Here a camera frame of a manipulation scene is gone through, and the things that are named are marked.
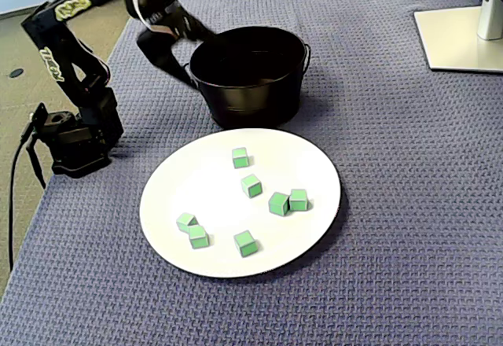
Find white monitor stand base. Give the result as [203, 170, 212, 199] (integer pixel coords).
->
[413, 6, 503, 74]

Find blue waffle-weave mat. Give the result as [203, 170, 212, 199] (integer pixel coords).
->
[0, 0, 503, 346]

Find black cable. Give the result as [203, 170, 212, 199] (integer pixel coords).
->
[7, 120, 39, 273]
[25, 135, 47, 189]

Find green cube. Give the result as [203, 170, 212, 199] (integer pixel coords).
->
[240, 173, 263, 199]
[233, 230, 259, 259]
[231, 147, 250, 170]
[174, 212, 197, 234]
[268, 191, 292, 218]
[288, 188, 309, 212]
[188, 224, 210, 250]

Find black metal bucket container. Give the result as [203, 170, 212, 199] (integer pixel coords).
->
[182, 26, 312, 130]

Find silver monitor stand column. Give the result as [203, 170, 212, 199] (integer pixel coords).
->
[477, 0, 503, 41]

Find white round plate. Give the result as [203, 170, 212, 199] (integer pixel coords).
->
[138, 127, 343, 279]

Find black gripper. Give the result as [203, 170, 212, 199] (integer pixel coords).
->
[125, 0, 217, 90]

